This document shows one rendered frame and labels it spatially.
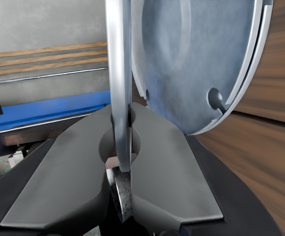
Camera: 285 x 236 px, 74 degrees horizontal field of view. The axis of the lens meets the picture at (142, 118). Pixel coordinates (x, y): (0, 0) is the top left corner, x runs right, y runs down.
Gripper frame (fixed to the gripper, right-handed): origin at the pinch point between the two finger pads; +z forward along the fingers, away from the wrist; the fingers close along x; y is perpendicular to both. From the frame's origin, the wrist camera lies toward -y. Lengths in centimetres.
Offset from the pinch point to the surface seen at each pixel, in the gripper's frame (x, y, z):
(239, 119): 10.2, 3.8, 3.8
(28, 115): -96, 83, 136
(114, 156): -5.8, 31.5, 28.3
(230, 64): 8.7, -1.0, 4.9
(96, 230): -13, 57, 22
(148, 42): 2.8, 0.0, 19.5
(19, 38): -97, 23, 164
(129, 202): -3, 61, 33
